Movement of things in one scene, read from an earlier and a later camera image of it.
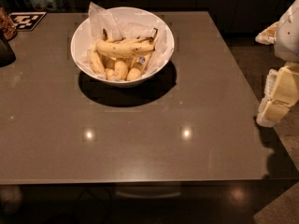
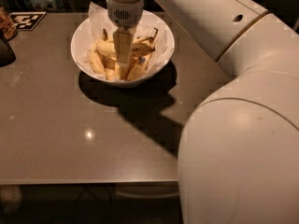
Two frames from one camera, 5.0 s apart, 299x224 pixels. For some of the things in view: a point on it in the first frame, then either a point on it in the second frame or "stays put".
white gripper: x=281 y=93 to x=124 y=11
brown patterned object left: x=7 y=28 stays put
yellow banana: x=124 y=48 stays put
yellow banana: x=96 y=62 stays put
